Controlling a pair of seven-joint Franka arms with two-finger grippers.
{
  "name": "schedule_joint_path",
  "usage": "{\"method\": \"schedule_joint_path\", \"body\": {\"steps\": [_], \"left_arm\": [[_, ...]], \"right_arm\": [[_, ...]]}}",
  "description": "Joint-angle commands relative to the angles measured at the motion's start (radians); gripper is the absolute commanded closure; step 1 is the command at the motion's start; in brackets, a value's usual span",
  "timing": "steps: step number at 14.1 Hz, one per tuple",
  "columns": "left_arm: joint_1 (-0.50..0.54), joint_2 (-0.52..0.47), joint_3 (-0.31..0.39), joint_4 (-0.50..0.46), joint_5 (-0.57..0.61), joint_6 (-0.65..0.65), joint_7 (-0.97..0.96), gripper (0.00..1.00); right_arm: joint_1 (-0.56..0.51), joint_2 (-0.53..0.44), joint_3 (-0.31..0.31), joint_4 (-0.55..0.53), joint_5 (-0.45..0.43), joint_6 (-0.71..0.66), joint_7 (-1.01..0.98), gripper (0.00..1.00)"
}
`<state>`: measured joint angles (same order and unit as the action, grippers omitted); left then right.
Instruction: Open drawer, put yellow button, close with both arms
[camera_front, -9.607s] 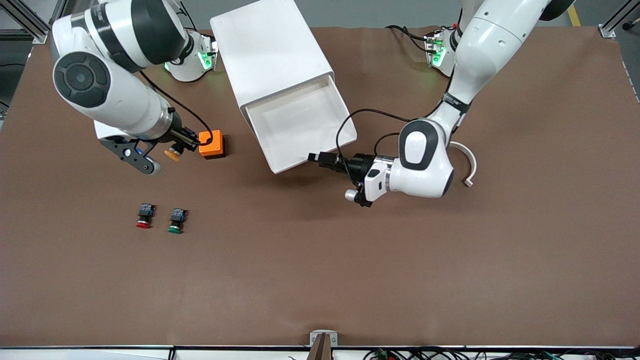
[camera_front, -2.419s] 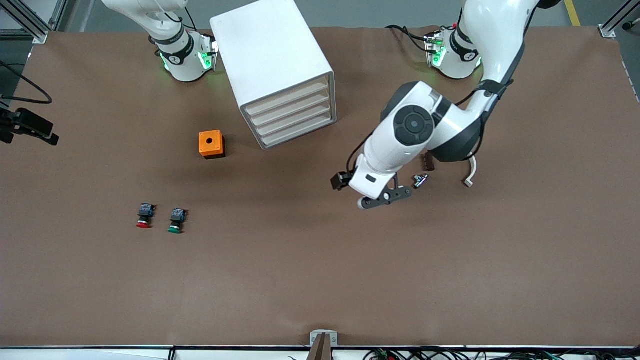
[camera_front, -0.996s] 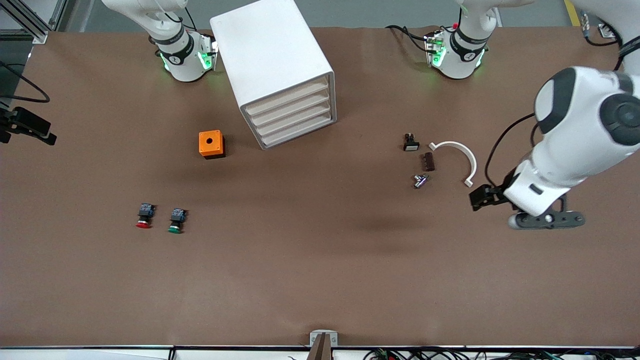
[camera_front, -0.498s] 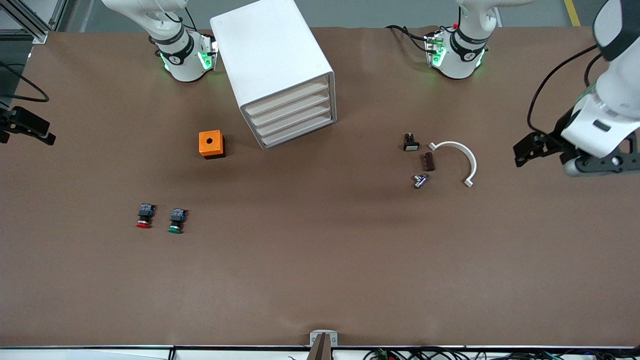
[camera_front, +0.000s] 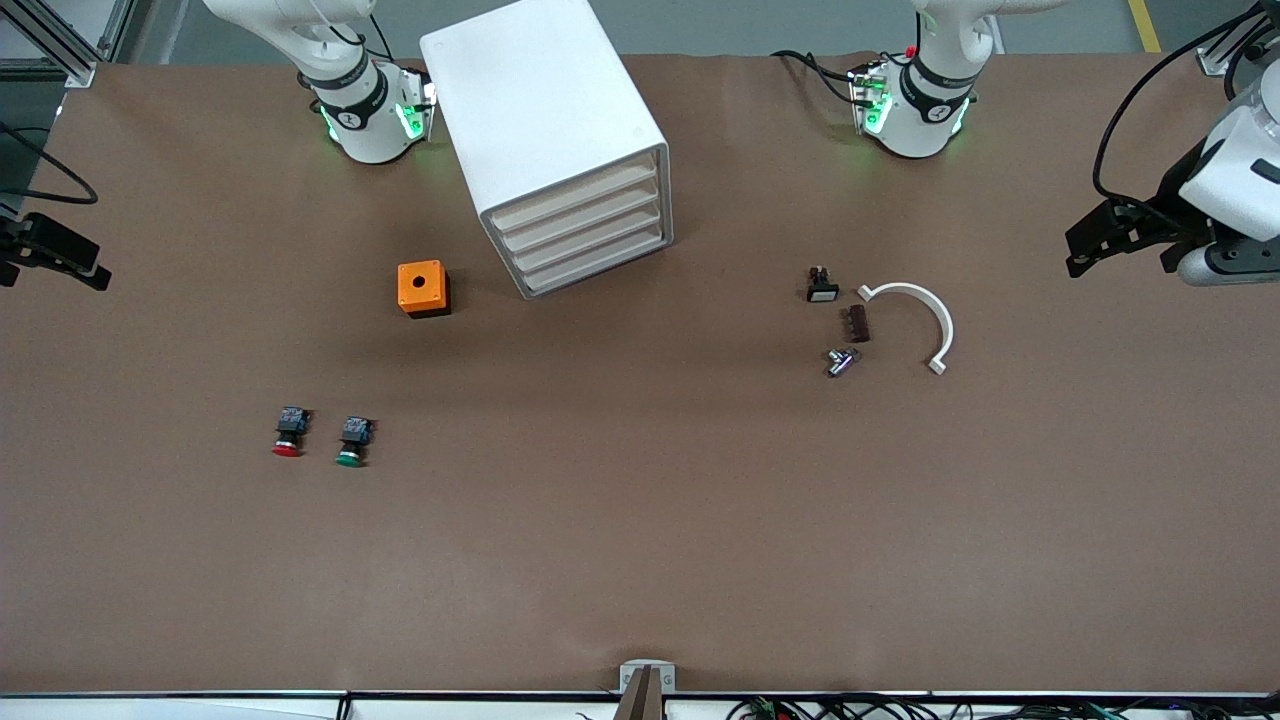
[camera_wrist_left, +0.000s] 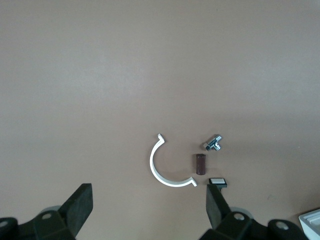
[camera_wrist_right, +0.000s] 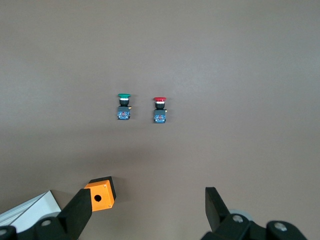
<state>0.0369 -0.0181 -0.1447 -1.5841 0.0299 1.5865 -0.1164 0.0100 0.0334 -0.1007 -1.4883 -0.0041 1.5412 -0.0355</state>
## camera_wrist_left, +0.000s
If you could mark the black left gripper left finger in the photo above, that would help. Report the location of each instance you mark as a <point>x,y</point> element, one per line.
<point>76,212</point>

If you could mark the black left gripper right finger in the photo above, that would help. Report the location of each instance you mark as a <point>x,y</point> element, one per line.
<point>217,212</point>

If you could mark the white drawer cabinet housing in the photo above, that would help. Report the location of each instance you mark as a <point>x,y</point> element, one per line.
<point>311,225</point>

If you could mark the brown ribbed cylinder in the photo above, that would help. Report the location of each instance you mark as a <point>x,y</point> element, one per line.
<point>199,163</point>

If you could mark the chrome valve fitting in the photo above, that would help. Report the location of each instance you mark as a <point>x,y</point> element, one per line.
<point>212,143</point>

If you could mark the black white rectangular switch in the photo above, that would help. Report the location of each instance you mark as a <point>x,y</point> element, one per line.
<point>218,181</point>

